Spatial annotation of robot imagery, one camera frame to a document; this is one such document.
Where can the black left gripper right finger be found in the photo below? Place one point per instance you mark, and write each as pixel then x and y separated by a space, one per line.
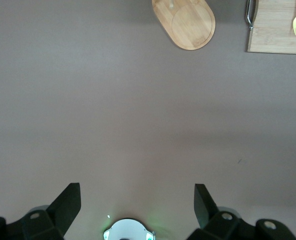
pixel 204 212

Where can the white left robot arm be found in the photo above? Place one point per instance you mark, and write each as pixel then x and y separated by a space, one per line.
pixel 127 228

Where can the wooden cup rack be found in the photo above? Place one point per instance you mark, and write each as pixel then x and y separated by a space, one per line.
pixel 192 25

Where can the brown table cover mat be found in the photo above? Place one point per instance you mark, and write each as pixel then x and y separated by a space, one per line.
pixel 112 100

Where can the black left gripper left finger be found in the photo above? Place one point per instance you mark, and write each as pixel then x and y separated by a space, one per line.
pixel 60 212

